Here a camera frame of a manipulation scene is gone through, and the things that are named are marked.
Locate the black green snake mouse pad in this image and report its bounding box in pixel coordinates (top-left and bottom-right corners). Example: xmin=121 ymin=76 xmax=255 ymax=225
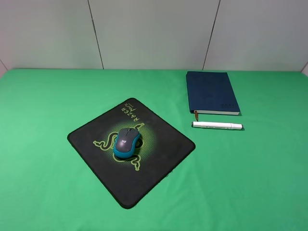
xmin=67 ymin=98 xmax=195 ymax=209

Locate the grey and teal computer mouse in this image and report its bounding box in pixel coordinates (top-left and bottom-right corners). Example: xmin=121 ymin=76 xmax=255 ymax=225
xmin=113 ymin=128 xmax=140 ymax=159

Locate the green tablecloth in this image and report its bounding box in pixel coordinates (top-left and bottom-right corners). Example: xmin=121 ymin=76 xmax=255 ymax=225
xmin=0 ymin=69 xmax=308 ymax=231

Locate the white marker pen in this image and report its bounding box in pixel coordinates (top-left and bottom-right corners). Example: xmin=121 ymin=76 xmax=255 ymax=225
xmin=192 ymin=121 xmax=244 ymax=130

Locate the dark blue notebook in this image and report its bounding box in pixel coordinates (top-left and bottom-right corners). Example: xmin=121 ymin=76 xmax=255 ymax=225
xmin=186 ymin=71 xmax=241 ymax=120

